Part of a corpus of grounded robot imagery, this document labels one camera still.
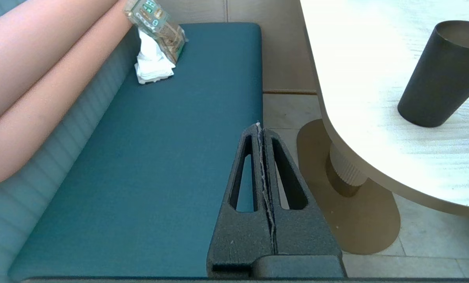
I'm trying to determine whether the dark grey tapered cup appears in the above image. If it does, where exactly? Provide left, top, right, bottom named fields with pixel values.
left=398, top=20, right=469, bottom=128

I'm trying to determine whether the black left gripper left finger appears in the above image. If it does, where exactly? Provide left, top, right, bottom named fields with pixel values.
left=206, top=123, right=275, bottom=277

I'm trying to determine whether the teal upholstered bench sofa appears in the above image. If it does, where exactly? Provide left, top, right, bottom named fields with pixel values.
left=0, top=0, right=263, bottom=281

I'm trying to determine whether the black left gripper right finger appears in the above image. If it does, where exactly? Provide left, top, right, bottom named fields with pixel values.
left=261, top=128, right=343, bottom=259

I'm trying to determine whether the pink cylindrical bolster cushion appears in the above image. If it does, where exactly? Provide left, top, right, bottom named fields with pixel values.
left=0, top=0, right=119, bottom=136
left=0, top=0, right=135, bottom=189

